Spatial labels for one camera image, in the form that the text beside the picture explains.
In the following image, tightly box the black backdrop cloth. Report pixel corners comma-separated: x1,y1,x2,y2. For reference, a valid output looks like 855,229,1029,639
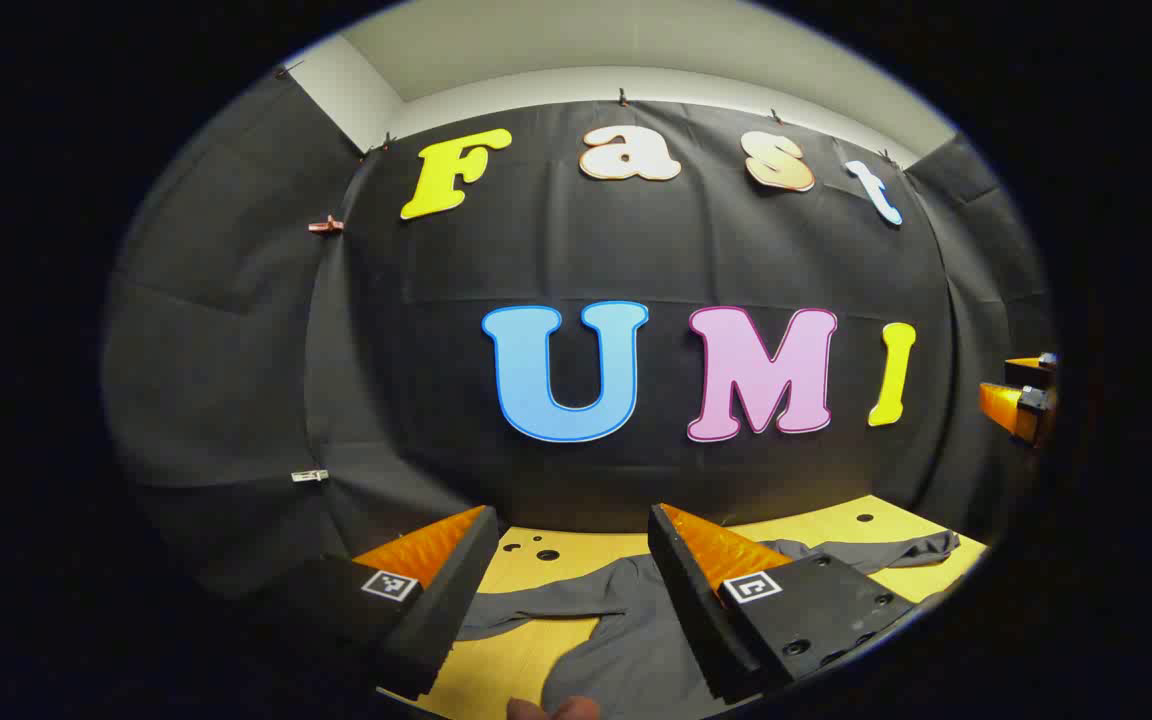
101,65,1057,601

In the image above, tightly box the grey button shirt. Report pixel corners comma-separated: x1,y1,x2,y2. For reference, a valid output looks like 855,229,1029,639
456,530,962,720

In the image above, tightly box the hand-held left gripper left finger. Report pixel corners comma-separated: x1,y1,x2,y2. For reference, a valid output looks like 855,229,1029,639
266,505,502,702

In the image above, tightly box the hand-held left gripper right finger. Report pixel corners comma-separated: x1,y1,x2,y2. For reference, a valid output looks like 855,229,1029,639
647,503,917,706

